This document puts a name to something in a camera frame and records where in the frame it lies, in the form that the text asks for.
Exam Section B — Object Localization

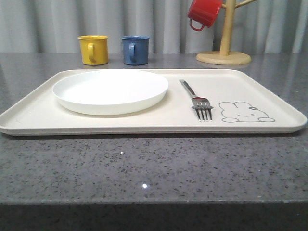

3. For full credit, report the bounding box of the red enamel mug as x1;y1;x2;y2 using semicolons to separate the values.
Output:
188;0;223;31

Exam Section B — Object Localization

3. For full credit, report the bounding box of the white round plate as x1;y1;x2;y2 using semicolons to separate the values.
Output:
52;69;169;116

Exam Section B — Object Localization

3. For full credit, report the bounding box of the blue enamel mug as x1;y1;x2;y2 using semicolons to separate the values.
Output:
122;35;150;65

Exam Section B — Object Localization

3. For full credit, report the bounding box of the grey pleated curtain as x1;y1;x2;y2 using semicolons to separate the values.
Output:
0;0;308;54

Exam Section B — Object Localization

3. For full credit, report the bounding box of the silver metal fork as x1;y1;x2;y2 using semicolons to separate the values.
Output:
180;79;213;121

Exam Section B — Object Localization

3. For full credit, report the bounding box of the yellow enamel mug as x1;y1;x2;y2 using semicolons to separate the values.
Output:
77;35;109;65

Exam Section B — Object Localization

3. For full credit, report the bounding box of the cream rabbit print tray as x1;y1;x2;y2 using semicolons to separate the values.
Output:
0;69;307;136

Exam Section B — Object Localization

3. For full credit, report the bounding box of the wooden mug tree stand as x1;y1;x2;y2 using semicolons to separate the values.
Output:
196;0;255;65

